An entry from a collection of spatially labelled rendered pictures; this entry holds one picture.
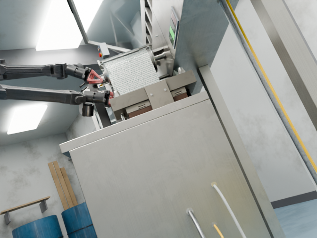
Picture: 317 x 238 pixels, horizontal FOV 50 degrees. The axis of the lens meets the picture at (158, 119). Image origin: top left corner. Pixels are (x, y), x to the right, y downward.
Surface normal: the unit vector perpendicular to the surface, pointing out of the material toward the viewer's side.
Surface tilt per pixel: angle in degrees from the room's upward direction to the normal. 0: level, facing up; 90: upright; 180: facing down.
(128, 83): 91
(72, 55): 90
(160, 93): 90
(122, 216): 90
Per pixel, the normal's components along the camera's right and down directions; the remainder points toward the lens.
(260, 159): -0.81, 0.18
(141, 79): 0.03, -0.23
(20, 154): 0.47, -0.38
